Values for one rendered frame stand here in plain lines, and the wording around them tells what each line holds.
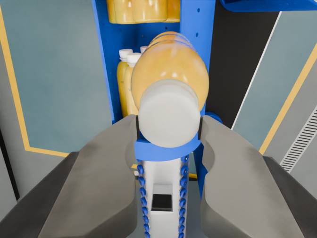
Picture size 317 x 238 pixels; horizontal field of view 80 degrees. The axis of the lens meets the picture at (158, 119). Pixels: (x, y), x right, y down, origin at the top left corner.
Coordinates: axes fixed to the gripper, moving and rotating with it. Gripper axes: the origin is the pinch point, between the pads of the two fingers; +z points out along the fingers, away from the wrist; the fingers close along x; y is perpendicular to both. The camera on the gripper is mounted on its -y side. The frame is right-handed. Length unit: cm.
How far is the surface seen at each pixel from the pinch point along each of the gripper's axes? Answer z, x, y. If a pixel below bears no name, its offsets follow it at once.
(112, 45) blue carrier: 46.9, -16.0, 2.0
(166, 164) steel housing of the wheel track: 59, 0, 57
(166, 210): 44, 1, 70
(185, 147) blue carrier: 30.3, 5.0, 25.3
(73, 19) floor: 152, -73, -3
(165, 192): 53, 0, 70
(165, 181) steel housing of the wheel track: 59, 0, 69
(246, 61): 136, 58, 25
